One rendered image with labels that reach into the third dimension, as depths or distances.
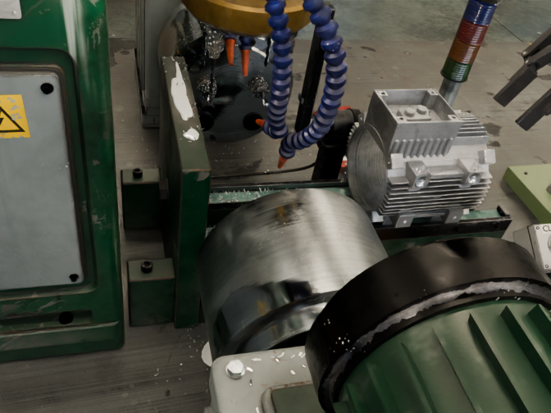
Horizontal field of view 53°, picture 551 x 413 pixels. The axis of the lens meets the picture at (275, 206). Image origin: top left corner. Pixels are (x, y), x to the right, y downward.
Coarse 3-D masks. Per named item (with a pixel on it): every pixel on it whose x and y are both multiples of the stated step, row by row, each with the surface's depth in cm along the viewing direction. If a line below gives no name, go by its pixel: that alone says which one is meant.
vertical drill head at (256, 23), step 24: (192, 0) 68; (216, 0) 66; (240, 0) 67; (264, 0) 68; (288, 0) 69; (216, 24) 67; (240, 24) 66; (264, 24) 67; (288, 24) 68; (216, 48) 72
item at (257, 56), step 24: (168, 24) 110; (192, 24) 103; (168, 48) 105; (192, 48) 99; (264, 48) 103; (192, 72) 102; (216, 72) 103; (240, 72) 104; (264, 72) 106; (216, 96) 107; (240, 96) 108; (264, 96) 103; (216, 120) 111; (240, 120) 112
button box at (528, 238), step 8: (544, 224) 84; (520, 232) 86; (528, 232) 85; (536, 232) 83; (544, 232) 84; (520, 240) 87; (528, 240) 85; (536, 240) 83; (544, 240) 83; (528, 248) 85; (536, 248) 83; (544, 248) 83; (536, 256) 83; (544, 256) 83; (544, 264) 82
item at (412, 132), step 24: (384, 96) 94; (408, 96) 97; (432, 96) 96; (384, 120) 92; (408, 120) 93; (432, 120) 90; (456, 120) 91; (384, 144) 92; (408, 144) 91; (432, 144) 93
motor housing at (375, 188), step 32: (480, 128) 98; (352, 160) 107; (384, 160) 109; (416, 160) 94; (448, 160) 95; (352, 192) 106; (384, 192) 94; (416, 192) 93; (448, 192) 96; (480, 192) 98
